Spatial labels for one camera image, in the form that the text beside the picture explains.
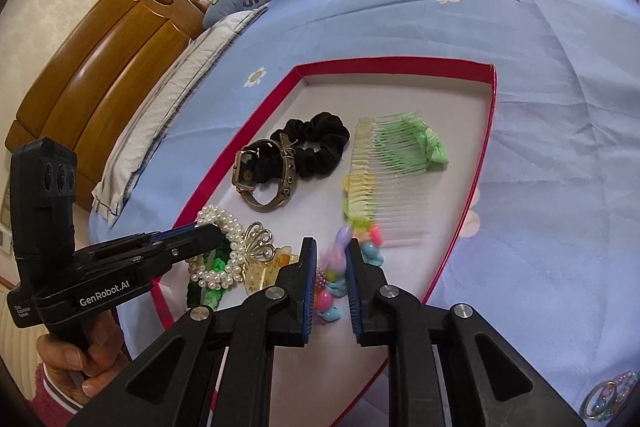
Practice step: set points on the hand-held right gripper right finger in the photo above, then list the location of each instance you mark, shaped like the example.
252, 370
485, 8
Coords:
352, 297

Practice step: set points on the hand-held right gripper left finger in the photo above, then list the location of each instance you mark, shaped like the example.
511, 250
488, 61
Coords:
309, 287

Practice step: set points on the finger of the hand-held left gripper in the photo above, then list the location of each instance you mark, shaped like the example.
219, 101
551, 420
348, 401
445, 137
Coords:
195, 243
170, 234

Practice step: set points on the yellow hair claw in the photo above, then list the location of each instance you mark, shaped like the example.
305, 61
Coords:
260, 277

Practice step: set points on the clear hair comb with flowers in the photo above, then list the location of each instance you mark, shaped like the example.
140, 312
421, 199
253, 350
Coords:
390, 197

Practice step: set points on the black fabric scrunchie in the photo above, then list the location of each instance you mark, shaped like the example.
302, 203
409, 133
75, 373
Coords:
325, 142

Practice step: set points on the red shallow cardboard box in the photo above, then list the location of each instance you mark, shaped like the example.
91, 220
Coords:
400, 107

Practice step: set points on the person's left forearm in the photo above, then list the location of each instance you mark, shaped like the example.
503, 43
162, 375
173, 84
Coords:
55, 407

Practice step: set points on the person's left hand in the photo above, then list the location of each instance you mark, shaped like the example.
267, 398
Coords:
65, 359

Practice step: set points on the white pillow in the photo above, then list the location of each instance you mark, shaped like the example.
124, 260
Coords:
165, 97

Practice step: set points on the brown wooden headboard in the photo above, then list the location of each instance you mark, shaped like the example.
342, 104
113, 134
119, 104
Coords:
100, 57

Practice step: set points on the blue flowered bed sheet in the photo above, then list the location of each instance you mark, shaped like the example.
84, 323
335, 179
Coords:
550, 107

